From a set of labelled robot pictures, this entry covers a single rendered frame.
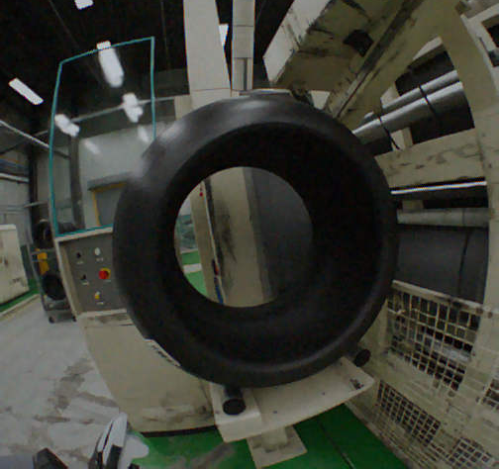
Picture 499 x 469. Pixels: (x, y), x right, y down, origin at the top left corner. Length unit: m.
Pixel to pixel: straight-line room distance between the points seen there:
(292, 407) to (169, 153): 0.55
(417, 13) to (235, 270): 0.82
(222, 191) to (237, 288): 0.30
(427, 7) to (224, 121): 0.49
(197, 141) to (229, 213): 0.40
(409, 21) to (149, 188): 0.59
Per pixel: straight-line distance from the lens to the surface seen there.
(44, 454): 0.40
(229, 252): 0.70
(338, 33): 0.64
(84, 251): 1.13
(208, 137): 0.33
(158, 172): 0.32
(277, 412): 0.57
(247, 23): 1.41
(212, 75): 0.83
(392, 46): 0.60
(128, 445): 0.39
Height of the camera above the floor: 1.25
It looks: 3 degrees down
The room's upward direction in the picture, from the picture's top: 9 degrees counter-clockwise
